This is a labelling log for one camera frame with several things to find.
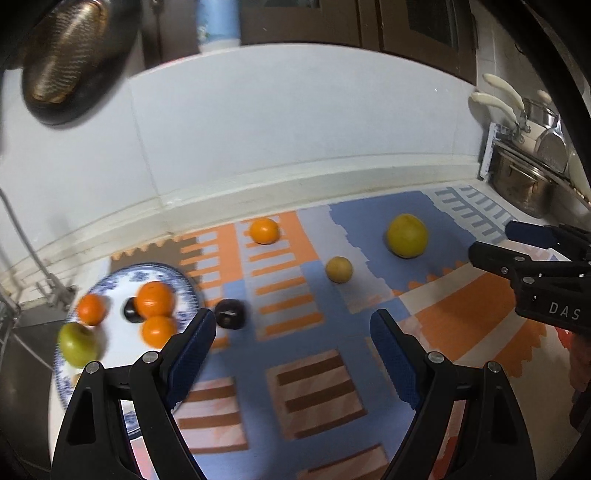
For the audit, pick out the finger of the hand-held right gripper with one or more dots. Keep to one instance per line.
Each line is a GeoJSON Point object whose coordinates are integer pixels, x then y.
{"type": "Point", "coordinates": [531, 233]}
{"type": "Point", "coordinates": [498, 258]}

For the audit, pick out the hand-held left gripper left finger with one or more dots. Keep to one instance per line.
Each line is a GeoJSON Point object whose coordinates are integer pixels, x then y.
{"type": "Point", "coordinates": [191, 355]}

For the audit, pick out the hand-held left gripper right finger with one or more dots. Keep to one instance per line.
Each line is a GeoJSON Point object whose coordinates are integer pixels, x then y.
{"type": "Point", "coordinates": [393, 355]}

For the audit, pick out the orange mandarin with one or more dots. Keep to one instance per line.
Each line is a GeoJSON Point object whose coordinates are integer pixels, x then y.
{"type": "Point", "coordinates": [91, 309]}
{"type": "Point", "coordinates": [158, 331]}
{"type": "Point", "coordinates": [155, 300]}
{"type": "Point", "coordinates": [264, 230]}

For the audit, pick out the dark purple plum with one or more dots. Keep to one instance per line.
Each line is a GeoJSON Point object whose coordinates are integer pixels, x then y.
{"type": "Point", "coordinates": [229, 314]}
{"type": "Point", "coordinates": [131, 311]}

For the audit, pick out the blue patterned white plate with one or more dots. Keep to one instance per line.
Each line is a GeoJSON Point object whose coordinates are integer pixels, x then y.
{"type": "Point", "coordinates": [117, 332]}

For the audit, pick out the yellow-green round fruit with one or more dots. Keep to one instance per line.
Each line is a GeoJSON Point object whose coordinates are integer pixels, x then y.
{"type": "Point", "coordinates": [407, 235]}

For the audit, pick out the small tan round fruit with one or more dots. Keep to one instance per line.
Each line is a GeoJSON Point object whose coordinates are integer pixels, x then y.
{"type": "Point", "coordinates": [339, 270]}
{"type": "Point", "coordinates": [77, 379]}

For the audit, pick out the green round fruit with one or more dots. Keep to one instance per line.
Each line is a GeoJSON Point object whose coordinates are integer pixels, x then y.
{"type": "Point", "coordinates": [78, 344]}

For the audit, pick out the person's right hand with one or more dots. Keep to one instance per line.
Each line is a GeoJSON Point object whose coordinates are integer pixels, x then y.
{"type": "Point", "coordinates": [581, 364]}

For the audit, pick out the steel cooking pot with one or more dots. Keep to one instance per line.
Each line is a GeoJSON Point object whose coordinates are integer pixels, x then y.
{"type": "Point", "coordinates": [519, 182]}

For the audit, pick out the metal spatula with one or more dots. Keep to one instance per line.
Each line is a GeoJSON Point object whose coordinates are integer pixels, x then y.
{"type": "Point", "coordinates": [551, 147]}

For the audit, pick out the white metal dish rack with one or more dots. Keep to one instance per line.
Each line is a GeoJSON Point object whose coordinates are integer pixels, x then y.
{"type": "Point", "coordinates": [489, 150]}

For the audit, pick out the colourful patterned mat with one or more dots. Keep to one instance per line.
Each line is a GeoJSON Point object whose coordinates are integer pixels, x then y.
{"type": "Point", "coordinates": [300, 360]}

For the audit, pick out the lidded stainless pot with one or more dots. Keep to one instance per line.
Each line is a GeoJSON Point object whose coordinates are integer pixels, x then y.
{"type": "Point", "coordinates": [542, 113]}

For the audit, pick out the stainless steel sink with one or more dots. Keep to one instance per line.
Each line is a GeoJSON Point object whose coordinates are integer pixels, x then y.
{"type": "Point", "coordinates": [18, 360]}

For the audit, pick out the thin chrome gooseneck faucet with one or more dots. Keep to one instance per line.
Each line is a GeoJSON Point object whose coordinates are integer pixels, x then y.
{"type": "Point", "coordinates": [27, 244]}

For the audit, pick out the black frying pan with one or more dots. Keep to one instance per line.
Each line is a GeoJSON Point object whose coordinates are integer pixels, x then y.
{"type": "Point", "coordinates": [69, 60]}

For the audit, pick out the white pump bottle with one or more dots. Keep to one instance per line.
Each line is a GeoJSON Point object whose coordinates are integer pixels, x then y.
{"type": "Point", "coordinates": [217, 23]}

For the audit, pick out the dark brown window frame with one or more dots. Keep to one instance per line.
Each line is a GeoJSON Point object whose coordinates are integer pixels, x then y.
{"type": "Point", "coordinates": [360, 27]}

